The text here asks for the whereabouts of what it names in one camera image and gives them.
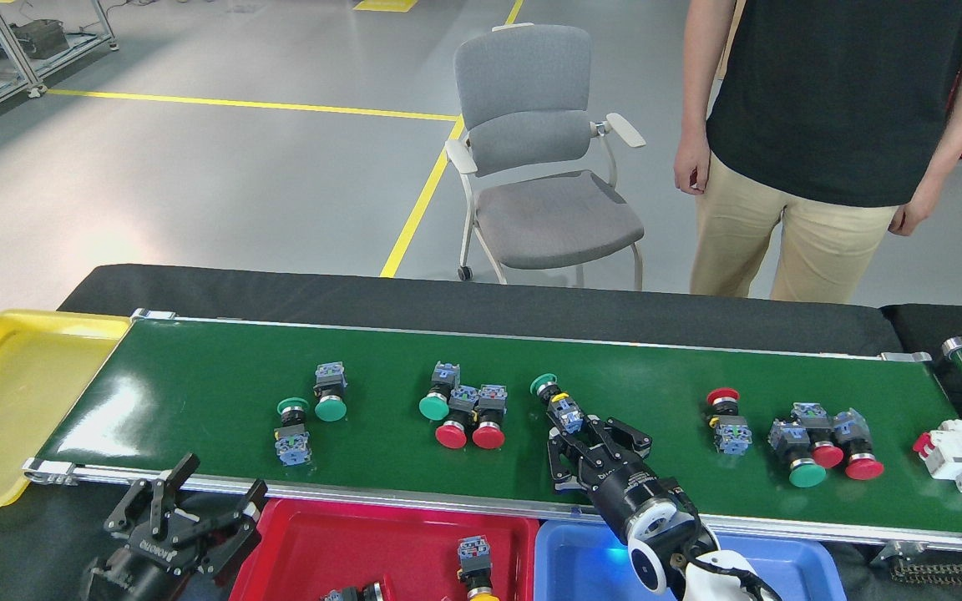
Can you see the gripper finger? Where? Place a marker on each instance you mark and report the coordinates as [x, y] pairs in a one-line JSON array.
[[627, 441], [235, 530], [564, 459], [155, 509]]

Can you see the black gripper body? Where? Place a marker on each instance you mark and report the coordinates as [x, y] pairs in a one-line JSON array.
[[159, 555], [627, 492]]

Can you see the red mushroom button switch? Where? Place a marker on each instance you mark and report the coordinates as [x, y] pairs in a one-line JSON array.
[[488, 436], [827, 456], [451, 436], [863, 467]]

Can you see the yellow button switch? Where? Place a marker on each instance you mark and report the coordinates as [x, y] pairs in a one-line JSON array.
[[474, 555]]

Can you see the person's right forearm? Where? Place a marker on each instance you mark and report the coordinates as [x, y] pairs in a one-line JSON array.
[[705, 75]]

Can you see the long green conveyor belt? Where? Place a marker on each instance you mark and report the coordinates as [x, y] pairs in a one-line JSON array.
[[656, 376]]

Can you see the blue plastic tray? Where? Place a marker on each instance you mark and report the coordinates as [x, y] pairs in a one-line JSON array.
[[581, 568]]

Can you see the red plastic tray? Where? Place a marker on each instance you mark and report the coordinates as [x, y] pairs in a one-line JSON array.
[[322, 542]]

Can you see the yellow plastic tray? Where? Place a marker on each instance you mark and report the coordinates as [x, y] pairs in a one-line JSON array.
[[22, 401]]

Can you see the person's right hand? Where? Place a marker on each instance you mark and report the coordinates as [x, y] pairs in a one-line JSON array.
[[692, 167]]

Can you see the person's left hand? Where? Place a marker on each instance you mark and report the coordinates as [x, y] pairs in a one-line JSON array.
[[913, 210]]

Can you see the grey office chair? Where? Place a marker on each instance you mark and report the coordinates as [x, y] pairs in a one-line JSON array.
[[523, 75]]

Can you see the person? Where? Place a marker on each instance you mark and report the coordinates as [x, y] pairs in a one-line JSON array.
[[832, 100]]

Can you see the black device box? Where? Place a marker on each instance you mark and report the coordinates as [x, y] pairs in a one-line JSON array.
[[40, 39]]

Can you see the aluminium frame rack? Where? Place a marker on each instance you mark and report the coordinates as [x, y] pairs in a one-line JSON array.
[[30, 79]]

